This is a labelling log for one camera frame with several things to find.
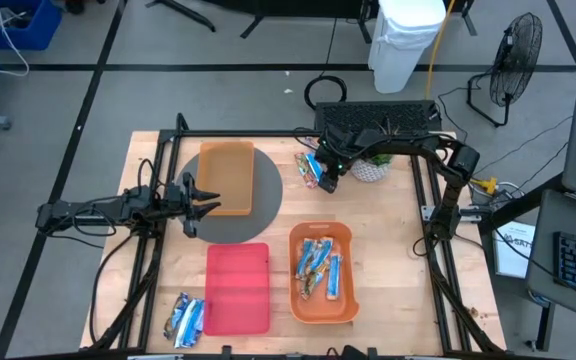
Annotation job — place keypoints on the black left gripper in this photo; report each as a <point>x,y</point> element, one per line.
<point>188,205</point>

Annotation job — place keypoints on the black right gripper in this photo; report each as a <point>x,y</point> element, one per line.
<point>335,155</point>

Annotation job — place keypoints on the blue white granola bar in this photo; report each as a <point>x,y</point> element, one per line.
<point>190,325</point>

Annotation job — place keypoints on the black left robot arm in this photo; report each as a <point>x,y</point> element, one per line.
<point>93,210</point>

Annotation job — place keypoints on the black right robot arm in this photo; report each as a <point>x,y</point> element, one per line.
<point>448,190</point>

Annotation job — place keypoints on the blue wrapped granola bar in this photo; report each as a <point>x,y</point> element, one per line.
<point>334,277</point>
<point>322,252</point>
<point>305,257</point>

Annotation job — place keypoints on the amber translucent plastic bin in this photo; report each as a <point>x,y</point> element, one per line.
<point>228,170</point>

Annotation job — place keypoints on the potted succulent plant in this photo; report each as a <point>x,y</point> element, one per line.
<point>368,170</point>

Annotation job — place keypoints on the grey round mat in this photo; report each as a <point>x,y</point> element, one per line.
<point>263,200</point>

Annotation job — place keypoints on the black perforated metal box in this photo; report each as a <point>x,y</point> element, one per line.
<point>368,115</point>

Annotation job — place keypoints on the red-pink translucent plastic bin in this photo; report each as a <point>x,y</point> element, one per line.
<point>238,290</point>

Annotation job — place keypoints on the orange plastic basket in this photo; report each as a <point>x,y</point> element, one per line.
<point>320,310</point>

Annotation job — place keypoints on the white trash bin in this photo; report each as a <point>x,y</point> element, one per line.
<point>403,45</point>

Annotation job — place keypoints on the yellow plug connector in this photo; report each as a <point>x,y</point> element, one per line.
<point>488,186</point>

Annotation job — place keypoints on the black stand foot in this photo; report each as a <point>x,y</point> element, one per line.
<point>253,27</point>

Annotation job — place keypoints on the black backdrop panel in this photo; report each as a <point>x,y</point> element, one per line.
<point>293,6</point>

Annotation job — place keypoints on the black tripod leg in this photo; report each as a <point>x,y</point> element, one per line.
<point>183,12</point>

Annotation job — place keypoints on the white printed sign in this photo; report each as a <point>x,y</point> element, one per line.
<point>513,250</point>

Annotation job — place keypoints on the black floor fan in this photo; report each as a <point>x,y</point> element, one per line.
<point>515,60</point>

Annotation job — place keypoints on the blue plastic bin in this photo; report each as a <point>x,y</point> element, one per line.
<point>43,30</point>

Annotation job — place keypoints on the black desk leg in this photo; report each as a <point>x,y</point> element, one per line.
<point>545,325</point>

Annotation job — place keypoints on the black aluminium table frame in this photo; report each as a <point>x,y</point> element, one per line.
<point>243,133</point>

